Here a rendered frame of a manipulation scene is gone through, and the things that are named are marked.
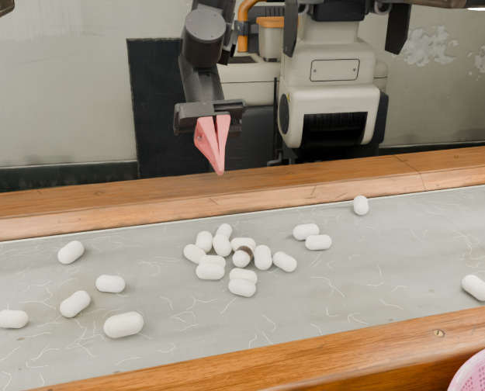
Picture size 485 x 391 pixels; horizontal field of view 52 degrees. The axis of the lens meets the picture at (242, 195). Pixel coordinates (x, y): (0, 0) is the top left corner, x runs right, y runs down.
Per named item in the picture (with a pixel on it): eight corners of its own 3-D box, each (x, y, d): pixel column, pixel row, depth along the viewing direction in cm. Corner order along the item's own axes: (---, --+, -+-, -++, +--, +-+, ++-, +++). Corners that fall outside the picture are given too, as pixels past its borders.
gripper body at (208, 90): (247, 108, 71) (237, 67, 74) (177, 114, 69) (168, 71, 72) (240, 133, 77) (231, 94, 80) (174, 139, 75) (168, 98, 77)
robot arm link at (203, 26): (237, 41, 83) (186, 28, 82) (250, -14, 72) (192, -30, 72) (223, 98, 77) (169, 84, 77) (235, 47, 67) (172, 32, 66)
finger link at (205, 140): (258, 157, 68) (244, 101, 71) (206, 163, 66) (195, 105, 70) (249, 180, 74) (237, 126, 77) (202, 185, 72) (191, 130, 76)
